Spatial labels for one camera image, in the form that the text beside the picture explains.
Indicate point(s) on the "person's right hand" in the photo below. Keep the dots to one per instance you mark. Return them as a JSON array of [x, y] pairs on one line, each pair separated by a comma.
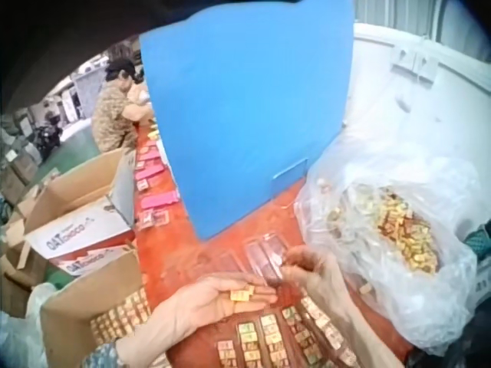
[[320, 274]]

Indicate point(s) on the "flat white printed carton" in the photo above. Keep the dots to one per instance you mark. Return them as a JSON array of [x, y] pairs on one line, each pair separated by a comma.
[[92, 260]]

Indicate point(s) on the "person's left hand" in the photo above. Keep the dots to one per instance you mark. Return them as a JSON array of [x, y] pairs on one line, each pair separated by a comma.
[[207, 303]]

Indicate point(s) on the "person's left fingers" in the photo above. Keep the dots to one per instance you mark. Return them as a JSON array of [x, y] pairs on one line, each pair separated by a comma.
[[264, 298]]

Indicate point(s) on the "green plastic basket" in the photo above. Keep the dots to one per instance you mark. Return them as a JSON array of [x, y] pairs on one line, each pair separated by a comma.
[[481, 241]]

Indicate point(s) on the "white plastic bag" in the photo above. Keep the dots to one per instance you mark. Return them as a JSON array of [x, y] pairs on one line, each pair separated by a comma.
[[21, 333]]

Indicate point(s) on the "person's right fingers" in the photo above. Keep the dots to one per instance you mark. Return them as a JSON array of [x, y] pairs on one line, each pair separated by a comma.
[[292, 264]]

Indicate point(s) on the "pile of brown cartons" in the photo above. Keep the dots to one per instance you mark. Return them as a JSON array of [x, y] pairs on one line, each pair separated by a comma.
[[17, 168]]

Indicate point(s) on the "clear plastic candy tray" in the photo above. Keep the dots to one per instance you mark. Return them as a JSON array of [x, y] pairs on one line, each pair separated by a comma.
[[226, 264], [264, 255]]

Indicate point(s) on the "heap of gold candies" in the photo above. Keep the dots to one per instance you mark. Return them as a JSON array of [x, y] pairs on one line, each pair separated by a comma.
[[399, 230]]

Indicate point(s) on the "black motorcycle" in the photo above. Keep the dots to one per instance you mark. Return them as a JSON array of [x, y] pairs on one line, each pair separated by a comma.
[[48, 134]]

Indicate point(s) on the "handful of gold candies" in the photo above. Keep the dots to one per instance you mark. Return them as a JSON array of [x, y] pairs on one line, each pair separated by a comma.
[[242, 294]]

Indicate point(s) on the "large clear plastic bag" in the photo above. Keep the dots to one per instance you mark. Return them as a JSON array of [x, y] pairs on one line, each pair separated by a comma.
[[387, 306]]

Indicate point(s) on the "row of pink packets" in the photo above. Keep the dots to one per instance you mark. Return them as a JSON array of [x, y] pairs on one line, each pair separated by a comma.
[[153, 180]]

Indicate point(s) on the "blue partition board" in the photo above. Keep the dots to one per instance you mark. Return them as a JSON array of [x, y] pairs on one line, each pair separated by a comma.
[[245, 115]]

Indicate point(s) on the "open white printed carton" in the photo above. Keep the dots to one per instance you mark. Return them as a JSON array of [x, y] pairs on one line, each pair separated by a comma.
[[80, 226]]

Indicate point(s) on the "brown cardboard carton with trays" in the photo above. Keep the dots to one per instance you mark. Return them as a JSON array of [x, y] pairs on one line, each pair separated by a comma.
[[69, 314]]

